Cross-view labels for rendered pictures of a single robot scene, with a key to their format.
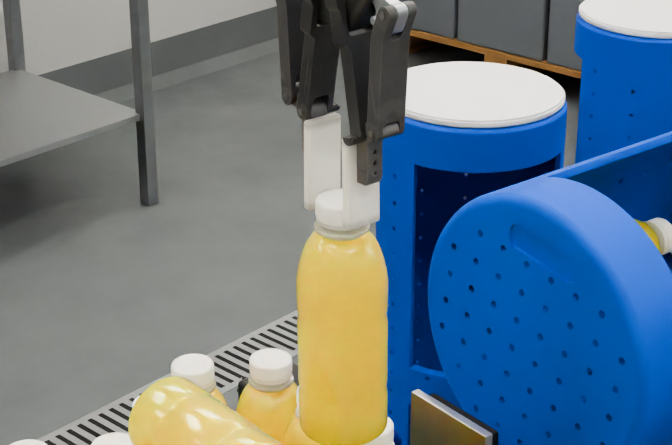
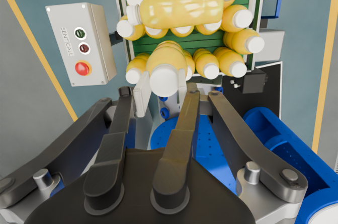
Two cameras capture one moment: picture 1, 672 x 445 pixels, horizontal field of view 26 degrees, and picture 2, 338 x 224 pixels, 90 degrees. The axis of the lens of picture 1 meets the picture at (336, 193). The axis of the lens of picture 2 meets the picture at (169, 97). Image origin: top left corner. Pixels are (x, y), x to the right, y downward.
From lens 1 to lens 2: 0.98 m
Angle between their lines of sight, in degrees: 57
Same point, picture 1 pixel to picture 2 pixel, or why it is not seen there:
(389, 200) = (329, 173)
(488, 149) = (312, 203)
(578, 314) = not seen: hidden behind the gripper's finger
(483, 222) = (222, 158)
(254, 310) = not seen: outside the picture
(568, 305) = not seen: hidden behind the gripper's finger
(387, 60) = (59, 145)
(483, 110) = (327, 216)
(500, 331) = (204, 135)
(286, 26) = (232, 130)
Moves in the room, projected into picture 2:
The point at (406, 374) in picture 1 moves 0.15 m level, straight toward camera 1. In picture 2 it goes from (286, 139) to (271, 127)
